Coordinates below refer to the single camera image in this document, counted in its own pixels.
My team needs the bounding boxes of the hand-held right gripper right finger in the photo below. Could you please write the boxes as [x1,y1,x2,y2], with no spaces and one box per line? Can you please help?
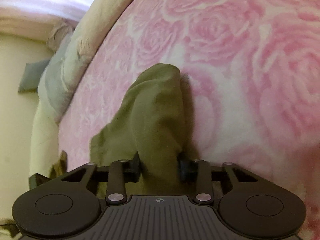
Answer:
[178,156,263,204]

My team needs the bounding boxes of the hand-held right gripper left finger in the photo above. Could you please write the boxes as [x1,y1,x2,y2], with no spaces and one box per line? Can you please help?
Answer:
[60,151,146,205]

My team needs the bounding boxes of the olive green garment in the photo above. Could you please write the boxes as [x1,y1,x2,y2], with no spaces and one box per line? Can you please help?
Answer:
[89,63,195,200]

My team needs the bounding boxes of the cream padded headboard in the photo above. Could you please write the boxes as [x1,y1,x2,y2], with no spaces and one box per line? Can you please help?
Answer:
[29,100,62,178]

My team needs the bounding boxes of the pink floral blanket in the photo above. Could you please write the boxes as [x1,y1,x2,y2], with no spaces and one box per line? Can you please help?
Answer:
[57,0,320,230]

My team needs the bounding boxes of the grey and cream duvet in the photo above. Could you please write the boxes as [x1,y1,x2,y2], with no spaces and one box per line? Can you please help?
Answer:
[37,0,153,123]

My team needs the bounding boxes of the grey pillow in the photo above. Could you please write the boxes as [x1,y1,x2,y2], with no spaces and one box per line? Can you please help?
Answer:
[18,59,52,94]

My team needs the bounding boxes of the pale pink pillow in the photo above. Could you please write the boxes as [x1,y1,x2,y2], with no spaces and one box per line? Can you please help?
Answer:
[46,21,75,52]

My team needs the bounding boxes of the white sheer curtain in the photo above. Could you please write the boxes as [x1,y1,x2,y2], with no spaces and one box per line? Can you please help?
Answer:
[0,0,100,29]

